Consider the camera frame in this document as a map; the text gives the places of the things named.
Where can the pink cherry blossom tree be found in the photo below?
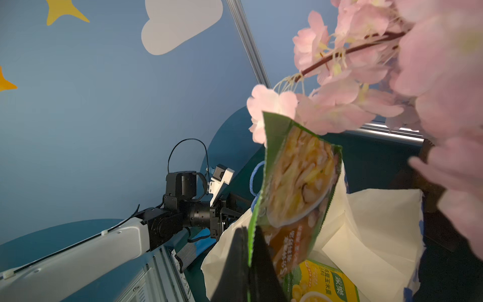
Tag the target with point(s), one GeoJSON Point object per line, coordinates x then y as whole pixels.
{"type": "Point", "coordinates": [418, 64]}

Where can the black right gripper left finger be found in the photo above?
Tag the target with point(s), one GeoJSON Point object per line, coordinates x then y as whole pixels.
{"type": "Point", "coordinates": [234, 281]}

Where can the blue checkered paper bag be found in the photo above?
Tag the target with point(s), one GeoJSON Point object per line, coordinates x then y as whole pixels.
{"type": "Point", "coordinates": [375, 237]}

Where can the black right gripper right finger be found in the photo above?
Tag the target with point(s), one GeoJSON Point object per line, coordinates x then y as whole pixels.
{"type": "Point", "coordinates": [264, 286]}

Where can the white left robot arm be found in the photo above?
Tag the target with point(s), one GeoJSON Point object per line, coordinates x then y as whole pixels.
{"type": "Point", "coordinates": [191, 218]}

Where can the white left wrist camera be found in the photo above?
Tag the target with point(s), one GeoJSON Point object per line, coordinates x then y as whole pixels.
{"type": "Point", "coordinates": [221, 176]}

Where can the green yellow soup packet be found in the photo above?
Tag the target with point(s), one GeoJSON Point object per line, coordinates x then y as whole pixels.
{"type": "Point", "coordinates": [313, 281]}

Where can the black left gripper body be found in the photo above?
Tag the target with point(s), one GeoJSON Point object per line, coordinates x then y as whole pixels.
{"type": "Point", "coordinates": [225, 211]}

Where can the aluminium frame rail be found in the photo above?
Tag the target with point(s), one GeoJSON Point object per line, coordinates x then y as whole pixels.
{"type": "Point", "coordinates": [381, 131]}

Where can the green corn soup packet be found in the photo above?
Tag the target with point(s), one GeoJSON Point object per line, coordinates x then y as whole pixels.
{"type": "Point", "coordinates": [301, 172]}

